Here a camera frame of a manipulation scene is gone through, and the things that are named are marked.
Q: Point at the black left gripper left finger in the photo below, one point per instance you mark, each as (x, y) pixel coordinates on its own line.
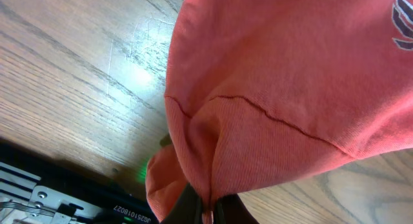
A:
(188, 208)

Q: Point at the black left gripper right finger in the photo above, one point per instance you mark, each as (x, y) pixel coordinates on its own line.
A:
(231, 210)

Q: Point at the orange printed t-shirt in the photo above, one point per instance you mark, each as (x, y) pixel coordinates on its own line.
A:
(261, 92)

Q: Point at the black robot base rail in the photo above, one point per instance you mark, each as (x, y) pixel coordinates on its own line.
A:
(48, 193)

